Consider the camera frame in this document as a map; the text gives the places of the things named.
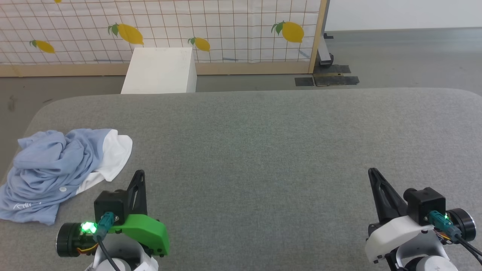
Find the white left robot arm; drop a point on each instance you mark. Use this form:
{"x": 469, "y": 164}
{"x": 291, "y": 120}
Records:
{"x": 126, "y": 258}

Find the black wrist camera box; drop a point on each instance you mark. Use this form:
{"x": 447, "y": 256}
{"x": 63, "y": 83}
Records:
{"x": 425, "y": 205}
{"x": 110, "y": 206}

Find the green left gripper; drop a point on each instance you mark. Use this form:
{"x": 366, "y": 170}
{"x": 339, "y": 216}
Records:
{"x": 148, "y": 231}

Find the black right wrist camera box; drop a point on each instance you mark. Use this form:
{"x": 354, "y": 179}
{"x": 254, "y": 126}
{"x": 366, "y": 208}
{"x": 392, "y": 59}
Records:
{"x": 425, "y": 205}

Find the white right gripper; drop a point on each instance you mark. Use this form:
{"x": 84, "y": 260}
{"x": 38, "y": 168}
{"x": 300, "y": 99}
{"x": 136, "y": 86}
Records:
{"x": 395, "y": 237}

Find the metal partition foot with caster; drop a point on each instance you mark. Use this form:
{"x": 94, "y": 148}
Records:
{"x": 324, "y": 56}

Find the lemon print grid partition screen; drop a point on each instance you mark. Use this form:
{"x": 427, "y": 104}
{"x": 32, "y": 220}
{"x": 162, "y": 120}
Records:
{"x": 233, "y": 26}

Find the white rectangular box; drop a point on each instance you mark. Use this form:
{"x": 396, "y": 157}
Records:
{"x": 160, "y": 71}

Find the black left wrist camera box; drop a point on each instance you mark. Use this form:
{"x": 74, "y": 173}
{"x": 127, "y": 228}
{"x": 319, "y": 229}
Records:
{"x": 110, "y": 206}

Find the small black floor tape patch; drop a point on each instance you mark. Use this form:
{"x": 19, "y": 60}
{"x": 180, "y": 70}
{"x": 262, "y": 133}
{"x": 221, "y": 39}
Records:
{"x": 304, "y": 81}

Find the light blue polo shirt white collar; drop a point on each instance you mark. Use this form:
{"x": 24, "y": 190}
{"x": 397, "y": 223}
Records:
{"x": 49, "y": 169}

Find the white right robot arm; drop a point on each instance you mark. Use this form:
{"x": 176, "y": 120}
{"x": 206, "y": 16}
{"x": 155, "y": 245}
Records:
{"x": 421, "y": 258}

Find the large black floor tape patch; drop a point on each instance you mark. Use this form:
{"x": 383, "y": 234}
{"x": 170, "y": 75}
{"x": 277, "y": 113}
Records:
{"x": 335, "y": 78}

